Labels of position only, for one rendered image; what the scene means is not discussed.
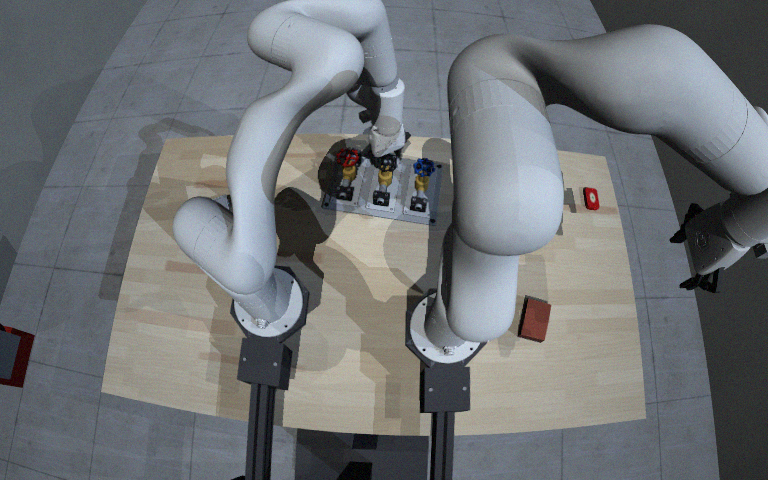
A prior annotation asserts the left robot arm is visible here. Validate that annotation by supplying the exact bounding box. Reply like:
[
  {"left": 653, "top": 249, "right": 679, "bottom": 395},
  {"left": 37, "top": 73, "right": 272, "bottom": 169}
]
[{"left": 172, "top": 0, "right": 404, "bottom": 337}]

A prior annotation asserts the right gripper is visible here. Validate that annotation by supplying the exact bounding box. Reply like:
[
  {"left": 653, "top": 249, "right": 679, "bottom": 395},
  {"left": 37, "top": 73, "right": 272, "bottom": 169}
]
[{"left": 669, "top": 201, "right": 750, "bottom": 293}]

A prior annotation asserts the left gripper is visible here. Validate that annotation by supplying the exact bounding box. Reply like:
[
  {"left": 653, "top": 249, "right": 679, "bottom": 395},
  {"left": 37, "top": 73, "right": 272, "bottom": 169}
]
[{"left": 360, "top": 123, "right": 411, "bottom": 168}]

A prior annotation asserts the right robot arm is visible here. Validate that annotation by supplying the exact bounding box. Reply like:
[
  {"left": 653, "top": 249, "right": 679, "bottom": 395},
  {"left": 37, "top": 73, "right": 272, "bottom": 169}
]
[{"left": 410, "top": 24, "right": 768, "bottom": 363}]

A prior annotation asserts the reddish-brown rectangular block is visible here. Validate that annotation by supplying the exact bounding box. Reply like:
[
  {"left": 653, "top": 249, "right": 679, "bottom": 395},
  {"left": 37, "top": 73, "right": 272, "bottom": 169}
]
[{"left": 518, "top": 298, "right": 551, "bottom": 343}]

